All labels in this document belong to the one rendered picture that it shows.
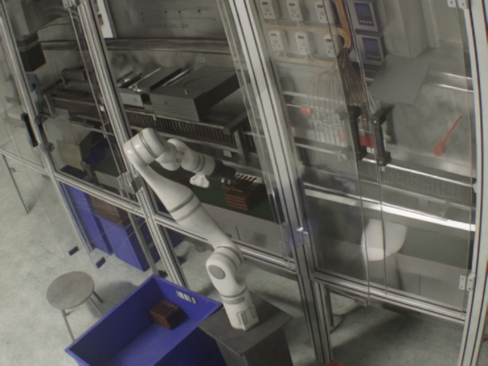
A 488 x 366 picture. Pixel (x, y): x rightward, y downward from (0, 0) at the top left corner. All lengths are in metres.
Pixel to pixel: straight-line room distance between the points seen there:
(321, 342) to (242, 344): 0.53
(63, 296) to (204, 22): 1.51
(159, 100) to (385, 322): 1.39
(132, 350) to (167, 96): 1.09
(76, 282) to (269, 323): 1.31
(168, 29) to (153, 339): 1.45
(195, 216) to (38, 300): 1.90
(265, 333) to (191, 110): 0.92
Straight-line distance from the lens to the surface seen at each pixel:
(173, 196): 1.78
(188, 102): 2.37
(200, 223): 1.81
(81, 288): 3.00
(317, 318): 2.32
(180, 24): 2.82
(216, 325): 2.09
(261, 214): 2.30
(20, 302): 3.58
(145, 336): 2.63
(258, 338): 2.00
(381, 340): 2.61
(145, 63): 3.03
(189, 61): 2.77
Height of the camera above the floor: 2.00
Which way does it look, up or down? 30 degrees down
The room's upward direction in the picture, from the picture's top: 16 degrees counter-clockwise
